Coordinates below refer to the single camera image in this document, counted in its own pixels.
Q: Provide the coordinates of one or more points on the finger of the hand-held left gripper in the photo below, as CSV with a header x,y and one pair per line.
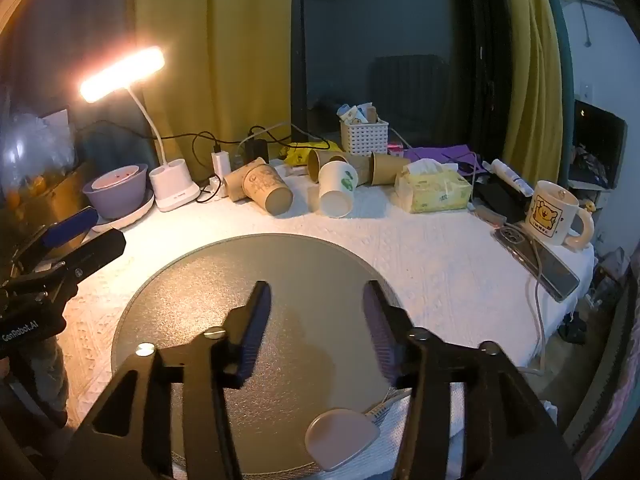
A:
x,y
95,255
70,227

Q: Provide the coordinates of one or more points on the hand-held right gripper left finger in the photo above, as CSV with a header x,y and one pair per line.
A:
x,y
250,345

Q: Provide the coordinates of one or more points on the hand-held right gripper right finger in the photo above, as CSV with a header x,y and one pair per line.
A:
x,y
382,340

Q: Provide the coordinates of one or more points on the brown printed paper cup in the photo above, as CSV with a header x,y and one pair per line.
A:
x,y
267,187

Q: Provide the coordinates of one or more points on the white paper cup green print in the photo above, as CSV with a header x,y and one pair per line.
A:
x,y
336,187

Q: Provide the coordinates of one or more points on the brown cardboard box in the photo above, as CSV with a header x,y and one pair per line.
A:
x,y
62,195

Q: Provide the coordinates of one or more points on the white round plate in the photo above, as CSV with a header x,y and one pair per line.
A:
x,y
135,216

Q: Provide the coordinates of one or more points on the purple bowl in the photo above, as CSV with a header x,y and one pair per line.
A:
x,y
117,195

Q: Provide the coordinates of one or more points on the round grey mat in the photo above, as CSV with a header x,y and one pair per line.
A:
x,y
300,280

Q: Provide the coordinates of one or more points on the clear plastic bag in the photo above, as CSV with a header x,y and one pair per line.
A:
x,y
35,150

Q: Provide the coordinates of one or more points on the white desk lamp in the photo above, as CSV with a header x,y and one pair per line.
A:
x,y
172,187

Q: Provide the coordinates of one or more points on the small pink rounded lid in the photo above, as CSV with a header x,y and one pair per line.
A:
x,y
340,437

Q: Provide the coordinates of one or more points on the white power adapter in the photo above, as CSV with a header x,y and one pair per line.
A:
x,y
220,165

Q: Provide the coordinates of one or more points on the yellow-green tissue pack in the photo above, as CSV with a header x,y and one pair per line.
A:
x,y
432,190

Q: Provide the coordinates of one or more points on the phone in clear case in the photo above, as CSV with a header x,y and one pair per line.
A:
x,y
542,265

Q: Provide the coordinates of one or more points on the black flat box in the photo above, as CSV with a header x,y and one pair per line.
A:
x,y
497,200

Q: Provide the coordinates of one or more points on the small pink box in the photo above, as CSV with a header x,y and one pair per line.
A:
x,y
396,149

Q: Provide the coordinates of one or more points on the black power adapter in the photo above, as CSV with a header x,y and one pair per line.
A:
x,y
256,150

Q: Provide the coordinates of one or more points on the purple cloth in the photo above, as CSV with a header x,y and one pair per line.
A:
x,y
440,154

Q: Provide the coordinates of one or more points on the yellow packet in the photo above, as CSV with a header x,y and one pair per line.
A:
x,y
297,156

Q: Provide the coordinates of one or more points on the white plastic basket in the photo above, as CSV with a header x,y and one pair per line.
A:
x,y
364,137

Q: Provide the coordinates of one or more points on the cream mug bear print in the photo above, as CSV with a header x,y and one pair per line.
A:
x,y
550,215

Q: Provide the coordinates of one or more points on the white tube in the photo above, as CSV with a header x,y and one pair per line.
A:
x,y
512,176

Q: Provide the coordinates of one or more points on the yellow curtain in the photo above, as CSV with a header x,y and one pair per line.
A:
x,y
530,70
215,60

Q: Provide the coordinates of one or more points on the paper packets in basket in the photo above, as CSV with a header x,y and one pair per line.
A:
x,y
357,112

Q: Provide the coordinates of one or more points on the dark framed screen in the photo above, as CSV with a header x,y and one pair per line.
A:
x,y
597,142

